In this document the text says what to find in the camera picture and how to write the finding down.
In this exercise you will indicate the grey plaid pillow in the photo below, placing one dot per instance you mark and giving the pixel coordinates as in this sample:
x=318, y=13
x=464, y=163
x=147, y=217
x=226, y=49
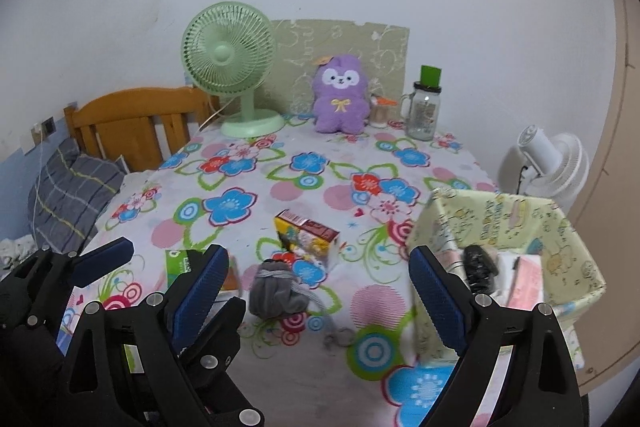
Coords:
x=70, y=192

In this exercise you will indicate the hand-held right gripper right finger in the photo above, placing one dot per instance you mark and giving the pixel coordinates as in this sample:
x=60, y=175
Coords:
x=437, y=302

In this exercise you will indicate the red and yellow carton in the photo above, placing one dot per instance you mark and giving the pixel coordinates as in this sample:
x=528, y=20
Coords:
x=310, y=237

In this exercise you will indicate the purple plush toy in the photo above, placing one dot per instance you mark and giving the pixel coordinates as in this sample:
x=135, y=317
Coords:
x=340, y=107

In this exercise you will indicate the green table fan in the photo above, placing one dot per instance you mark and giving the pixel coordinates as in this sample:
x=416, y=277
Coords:
x=225, y=52

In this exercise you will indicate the white crumpled cloth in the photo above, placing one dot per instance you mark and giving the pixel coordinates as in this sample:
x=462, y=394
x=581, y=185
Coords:
x=15, y=252

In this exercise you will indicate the yellow printed storage box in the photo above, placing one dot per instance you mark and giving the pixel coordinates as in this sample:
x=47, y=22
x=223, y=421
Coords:
x=565, y=252

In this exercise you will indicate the green tissue packet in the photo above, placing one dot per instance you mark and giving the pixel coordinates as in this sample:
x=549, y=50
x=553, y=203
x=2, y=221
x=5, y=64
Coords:
x=175, y=264

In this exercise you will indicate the pink tissue packet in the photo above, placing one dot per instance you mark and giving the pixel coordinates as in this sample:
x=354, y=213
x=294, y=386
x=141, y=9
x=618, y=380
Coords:
x=527, y=282

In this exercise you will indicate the white standing fan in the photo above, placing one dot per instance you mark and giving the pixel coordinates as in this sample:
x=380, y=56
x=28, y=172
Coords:
x=565, y=167

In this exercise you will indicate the small jar with orange lid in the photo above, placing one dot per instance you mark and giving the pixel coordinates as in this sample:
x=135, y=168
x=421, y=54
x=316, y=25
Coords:
x=381, y=114

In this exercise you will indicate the black cloth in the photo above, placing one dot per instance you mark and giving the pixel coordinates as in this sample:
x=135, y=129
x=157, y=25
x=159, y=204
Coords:
x=477, y=262

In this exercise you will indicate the green patterned board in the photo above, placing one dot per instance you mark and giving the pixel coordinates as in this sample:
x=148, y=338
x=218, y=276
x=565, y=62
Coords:
x=300, y=42

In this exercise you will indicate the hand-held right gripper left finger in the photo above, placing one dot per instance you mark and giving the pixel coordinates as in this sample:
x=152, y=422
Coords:
x=200, y=297

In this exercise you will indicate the glass jar with green lid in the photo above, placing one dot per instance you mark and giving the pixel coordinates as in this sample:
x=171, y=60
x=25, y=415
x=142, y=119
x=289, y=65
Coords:
x=425, y=112

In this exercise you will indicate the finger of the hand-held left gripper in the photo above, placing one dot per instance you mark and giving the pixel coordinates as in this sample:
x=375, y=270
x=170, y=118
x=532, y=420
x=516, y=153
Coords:
x=105, y=259
x=220, y=337

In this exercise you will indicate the beige door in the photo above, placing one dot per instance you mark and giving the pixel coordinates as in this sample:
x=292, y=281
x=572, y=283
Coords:
x=615, y=157

